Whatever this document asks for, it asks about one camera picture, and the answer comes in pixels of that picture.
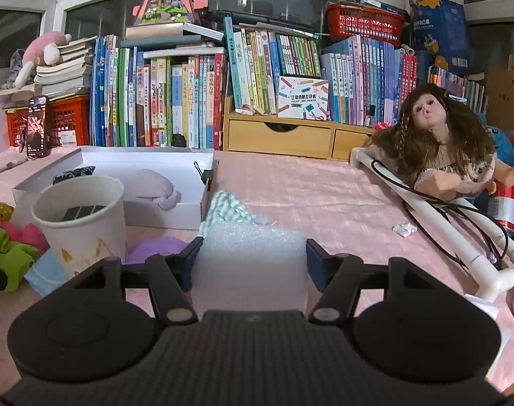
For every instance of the small nail polish bottle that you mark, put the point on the small nail polish bottle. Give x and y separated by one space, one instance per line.
370 117

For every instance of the blue plush toy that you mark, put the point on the blue plush toy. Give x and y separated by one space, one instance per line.
504 143

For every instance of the brown cardboard box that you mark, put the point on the brown cardboard box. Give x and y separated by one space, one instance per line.
506 93

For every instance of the green scrunchie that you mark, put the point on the green scrunchie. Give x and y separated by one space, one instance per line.
5 253

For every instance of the blue face mask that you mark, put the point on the blue face mask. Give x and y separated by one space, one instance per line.
47 273

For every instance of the row of blue purple books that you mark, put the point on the row of blue purple books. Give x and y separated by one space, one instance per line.
367 80

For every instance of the blue paper bag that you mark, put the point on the blue paper bag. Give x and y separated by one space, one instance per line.
443 34

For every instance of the pink soft toy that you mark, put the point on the pink soft toy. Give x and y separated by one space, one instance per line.
26 232

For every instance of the pink white plush toy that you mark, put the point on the pink white plush toy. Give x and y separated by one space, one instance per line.
43 48

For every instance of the smartphone in dark case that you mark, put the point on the smartphone in dark case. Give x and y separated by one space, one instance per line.
37 127

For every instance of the red plastic basket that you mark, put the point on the red plastic basket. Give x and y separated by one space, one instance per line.
362 21

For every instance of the crumpled white paper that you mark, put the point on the crumpled white paper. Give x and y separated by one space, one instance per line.
405 229

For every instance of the green white striped cloth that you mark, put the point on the green white striped cloth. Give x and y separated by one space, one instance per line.
227 209

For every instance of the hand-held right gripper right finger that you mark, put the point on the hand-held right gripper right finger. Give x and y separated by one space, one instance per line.
317 262

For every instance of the white paper cup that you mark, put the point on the white paper cup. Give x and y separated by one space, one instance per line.
85 237

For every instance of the black binder clip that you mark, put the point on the black binder clip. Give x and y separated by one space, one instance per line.
207 174

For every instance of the row of green spine books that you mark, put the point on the row of green spine books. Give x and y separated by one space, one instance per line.
265 63

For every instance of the long black bar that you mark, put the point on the long black bar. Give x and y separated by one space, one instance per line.
261 20

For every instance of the white paper sheet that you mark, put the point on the white paper sheet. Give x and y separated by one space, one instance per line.
487 311

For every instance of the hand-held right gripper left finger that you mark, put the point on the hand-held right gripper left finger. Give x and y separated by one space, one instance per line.
192 258

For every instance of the purple plush toy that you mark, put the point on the purple plush toy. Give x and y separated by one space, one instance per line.
153 186

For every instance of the stack of flat paperback books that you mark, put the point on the stack of flat paperback books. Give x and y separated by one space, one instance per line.
64 70

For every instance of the row of tall upright books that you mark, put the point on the row of tall upright books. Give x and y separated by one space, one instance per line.
163 101

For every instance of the books in red basket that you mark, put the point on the books in red basket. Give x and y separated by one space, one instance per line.
367 1

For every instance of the dark patterned cloth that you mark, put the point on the dark patterned cloth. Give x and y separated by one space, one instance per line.
73 174

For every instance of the brown haired doll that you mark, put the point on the brown haired doll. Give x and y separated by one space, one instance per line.
443 148

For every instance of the white pipe rack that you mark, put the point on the white pipe rack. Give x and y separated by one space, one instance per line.
451 237

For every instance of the white printed carton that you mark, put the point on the white printed carton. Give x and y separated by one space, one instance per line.
303 97

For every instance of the row of small pastel books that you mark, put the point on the row of small pastel books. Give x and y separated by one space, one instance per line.
451 84

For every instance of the purple cloth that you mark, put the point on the purple cloth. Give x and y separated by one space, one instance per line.
155 248

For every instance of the red white can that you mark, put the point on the red white can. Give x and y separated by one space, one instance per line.
504 209

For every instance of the red plastic crate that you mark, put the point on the red plastic crate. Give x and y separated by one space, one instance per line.
68 120

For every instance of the spring pen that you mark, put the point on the spring pen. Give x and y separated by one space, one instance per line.
7 165

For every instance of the flat books on book row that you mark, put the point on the flat books on book row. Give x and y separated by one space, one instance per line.
172 36

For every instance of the wooden drawer organizer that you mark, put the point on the wooden drawer organizer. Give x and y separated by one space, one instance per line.
282 137

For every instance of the small black box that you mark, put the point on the small black box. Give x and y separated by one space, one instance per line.
178 140

